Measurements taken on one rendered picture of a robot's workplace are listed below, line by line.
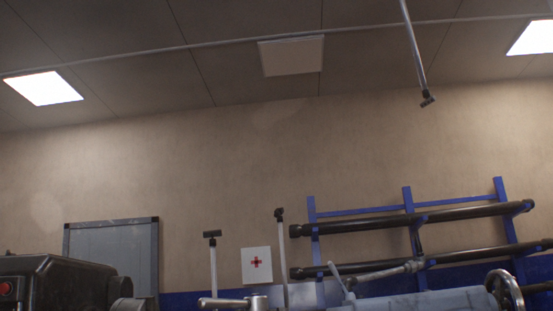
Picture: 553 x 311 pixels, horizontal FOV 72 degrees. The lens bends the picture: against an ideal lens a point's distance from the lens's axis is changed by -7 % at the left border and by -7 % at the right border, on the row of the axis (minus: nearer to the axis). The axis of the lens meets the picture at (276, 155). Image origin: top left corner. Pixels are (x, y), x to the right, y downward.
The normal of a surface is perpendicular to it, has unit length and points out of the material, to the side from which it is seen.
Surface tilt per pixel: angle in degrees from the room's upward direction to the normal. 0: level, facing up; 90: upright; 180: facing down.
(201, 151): 90
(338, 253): 90
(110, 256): 90
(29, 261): 45
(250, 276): 90
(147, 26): 180
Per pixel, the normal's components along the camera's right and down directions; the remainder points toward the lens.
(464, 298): -0.08, -0.47
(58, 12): 0.08, 0.94
